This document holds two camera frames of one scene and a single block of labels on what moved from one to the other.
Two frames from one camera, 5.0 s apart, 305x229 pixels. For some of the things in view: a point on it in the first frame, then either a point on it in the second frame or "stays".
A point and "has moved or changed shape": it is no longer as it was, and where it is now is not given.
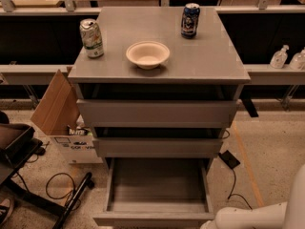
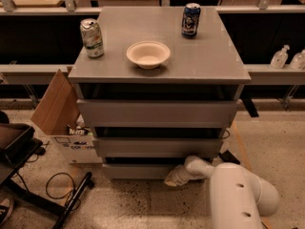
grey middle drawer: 157,147 stays
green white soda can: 91,37 stays
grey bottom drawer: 156,192 has moved or changed shape
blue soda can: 190,20 stays
